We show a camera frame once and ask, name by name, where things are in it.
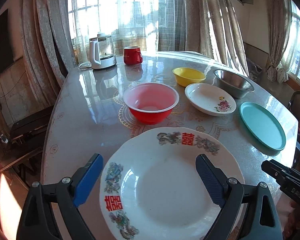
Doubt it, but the teal round plate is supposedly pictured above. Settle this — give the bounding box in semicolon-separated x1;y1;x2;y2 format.
239;102;286;151

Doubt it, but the stainless steel bowl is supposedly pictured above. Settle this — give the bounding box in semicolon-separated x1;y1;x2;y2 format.
213;69;255;99

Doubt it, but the white oval dragon plate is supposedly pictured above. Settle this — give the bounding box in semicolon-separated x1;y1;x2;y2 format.
100;127;244;239

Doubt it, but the white floral small plate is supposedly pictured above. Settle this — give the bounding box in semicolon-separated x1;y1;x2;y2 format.
185;83;236;116

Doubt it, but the yellow plastic bowl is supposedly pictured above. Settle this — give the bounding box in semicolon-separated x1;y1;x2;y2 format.
172;67;206;87

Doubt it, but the red plastic bowl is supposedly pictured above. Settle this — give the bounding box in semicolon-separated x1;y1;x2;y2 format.
123;82;179;125

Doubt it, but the person's right hand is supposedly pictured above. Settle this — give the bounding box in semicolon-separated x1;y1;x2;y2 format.
282;201;300;239

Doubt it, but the black television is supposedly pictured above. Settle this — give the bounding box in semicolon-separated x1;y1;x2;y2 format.
0;9;14;74

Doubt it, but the beige tied curtain right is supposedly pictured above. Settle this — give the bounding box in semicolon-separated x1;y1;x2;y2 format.
266;0;292;83

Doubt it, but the beige curtain centre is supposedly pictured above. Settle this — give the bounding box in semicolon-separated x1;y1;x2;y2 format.
184;0;249;77

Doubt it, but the glass electric kettle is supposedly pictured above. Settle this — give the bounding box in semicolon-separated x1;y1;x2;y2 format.
79;33;117;69

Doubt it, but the grey curtain left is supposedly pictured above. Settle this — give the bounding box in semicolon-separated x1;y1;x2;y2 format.
20;0;77;108

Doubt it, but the red ceramic mug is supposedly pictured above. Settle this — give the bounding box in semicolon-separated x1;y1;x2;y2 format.
123;46;143;66

